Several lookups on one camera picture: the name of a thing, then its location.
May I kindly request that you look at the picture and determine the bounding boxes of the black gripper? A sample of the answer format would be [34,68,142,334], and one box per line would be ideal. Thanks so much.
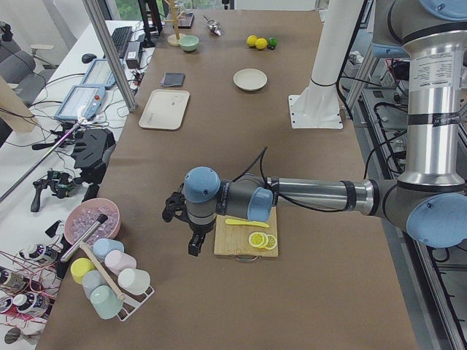
[161,182,215,257]

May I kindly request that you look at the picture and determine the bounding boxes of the cream round plate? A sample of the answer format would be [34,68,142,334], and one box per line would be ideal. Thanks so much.
[233,68,268,91]

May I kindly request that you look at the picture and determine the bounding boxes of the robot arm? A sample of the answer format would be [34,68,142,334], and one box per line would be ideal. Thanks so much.
[162,1,466,255]

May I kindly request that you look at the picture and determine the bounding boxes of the cream rectangular tray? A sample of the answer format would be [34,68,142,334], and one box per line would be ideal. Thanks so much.
[139,89,190,131]

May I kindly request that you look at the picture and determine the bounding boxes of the wooden cutting board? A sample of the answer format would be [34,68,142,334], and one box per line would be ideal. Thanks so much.
[214,207,279,257]

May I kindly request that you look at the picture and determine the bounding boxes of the yellow plastic knife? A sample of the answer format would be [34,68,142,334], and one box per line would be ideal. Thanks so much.
[225,218,270,228]

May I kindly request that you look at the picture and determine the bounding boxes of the front lemon slice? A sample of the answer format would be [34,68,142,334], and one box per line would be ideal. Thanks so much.
[248,232,269,249]

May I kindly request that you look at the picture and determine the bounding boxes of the lemon slice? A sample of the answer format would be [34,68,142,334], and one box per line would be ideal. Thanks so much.
[263,234,277,250]
[248,232,269,249]

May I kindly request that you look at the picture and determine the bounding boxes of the white cup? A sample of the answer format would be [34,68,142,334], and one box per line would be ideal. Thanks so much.
[117,268,150,295]

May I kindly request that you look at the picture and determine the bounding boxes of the rear lemon slice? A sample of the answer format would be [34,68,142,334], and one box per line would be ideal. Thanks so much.
[263,234,277,250]

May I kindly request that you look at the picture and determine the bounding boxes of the pink cup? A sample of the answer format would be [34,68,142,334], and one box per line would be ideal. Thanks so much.
[104,249,136,276]

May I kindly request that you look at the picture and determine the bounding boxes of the blue cup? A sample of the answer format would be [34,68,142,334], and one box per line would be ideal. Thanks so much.
[92,238,125,261]

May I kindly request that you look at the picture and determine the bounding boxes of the metal muddler stick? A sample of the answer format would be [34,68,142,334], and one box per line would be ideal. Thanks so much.
[60,214,108,263]

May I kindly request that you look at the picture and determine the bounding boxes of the mint green cup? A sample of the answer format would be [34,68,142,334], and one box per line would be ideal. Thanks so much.
[90,285,123,319]

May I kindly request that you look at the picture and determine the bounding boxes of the pink bowl with ice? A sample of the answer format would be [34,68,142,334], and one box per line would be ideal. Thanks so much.
[64,198,120,246]

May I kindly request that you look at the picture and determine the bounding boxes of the grey cup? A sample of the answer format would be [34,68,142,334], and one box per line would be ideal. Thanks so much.
[82,270,107,300]

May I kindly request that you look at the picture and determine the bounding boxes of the yellow cup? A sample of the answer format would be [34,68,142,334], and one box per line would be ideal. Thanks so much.
[70,257,96,284]

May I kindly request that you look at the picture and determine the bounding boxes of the grey folded cloth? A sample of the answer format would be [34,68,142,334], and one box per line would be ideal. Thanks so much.
[161,72,185,88]

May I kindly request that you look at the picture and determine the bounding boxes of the near teach pendant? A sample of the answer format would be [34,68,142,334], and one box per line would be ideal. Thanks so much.
[55,85,106,121]

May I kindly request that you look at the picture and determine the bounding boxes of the teach pendant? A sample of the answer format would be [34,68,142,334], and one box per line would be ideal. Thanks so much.
[81,58,115,89]
[55,85,106,121]

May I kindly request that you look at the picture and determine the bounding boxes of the far teach pendant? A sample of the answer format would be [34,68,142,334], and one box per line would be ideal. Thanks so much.
[81,58,115,89]

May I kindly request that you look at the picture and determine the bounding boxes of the mint green bowl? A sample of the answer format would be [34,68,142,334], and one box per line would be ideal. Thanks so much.
[179,35,200,53]

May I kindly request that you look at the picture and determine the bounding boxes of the wooden mug tree stand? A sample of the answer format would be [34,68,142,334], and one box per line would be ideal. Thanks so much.
[164,0,193,47]

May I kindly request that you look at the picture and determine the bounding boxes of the yellow lemon far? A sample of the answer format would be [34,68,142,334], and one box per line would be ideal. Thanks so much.
[247,35,258,47]

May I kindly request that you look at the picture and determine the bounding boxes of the yellow lemon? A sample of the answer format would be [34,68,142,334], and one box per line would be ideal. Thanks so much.
[247,35,258,47]
[255,37,269,50]

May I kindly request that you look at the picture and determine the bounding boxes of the yellow lemon near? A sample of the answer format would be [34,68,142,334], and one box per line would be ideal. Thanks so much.
[255,37,269,50]

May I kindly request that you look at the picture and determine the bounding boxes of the green lime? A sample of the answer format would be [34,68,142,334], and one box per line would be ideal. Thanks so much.
[268,37,278,50]

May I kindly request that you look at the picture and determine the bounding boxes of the metal ice scoop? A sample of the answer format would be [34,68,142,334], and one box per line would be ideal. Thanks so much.
[203,15,223,36]

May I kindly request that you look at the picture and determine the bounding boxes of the black keyboard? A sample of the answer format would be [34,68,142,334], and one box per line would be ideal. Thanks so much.
[111,26,133,58]

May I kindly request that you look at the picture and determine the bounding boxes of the white wire cup rack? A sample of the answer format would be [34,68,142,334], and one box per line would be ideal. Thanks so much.
[117,286,155,322]

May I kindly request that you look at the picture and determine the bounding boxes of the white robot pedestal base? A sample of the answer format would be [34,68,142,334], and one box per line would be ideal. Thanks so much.
[289,0,366,129]

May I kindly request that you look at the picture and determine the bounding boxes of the aluminium frame post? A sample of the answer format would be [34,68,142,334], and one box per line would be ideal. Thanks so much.
[82,0,137,112]

